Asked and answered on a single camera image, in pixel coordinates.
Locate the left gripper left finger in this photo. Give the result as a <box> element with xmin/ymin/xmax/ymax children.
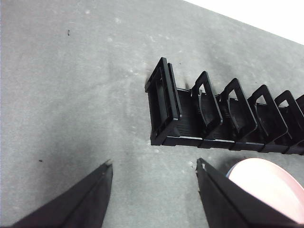
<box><xmin>11</xmin><ymin>159</ymin><xmax>114</xmax><ymax>228</ymax></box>

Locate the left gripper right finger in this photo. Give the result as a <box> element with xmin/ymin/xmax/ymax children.
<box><xmin>196</xmin><ymin>158</ymin><xmax>304</xmax><ymax>228</ymax></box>

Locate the blue plate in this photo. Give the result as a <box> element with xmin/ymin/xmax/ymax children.
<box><xmin>225</xmin><ymin>165</ymin><xmax>238</xmax><ymax>179</ymax></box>

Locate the pink plate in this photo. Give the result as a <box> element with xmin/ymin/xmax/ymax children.
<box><xmin>227</xmin><ymin>158</ymin><xmax>304</xmax><ymax>224</ymax></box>

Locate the black plate rack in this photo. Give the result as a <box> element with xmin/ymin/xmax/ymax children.
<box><xmin>144</xmin><ymin>57</ymin><xmax>304</xmax><ymax>155</ymax></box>

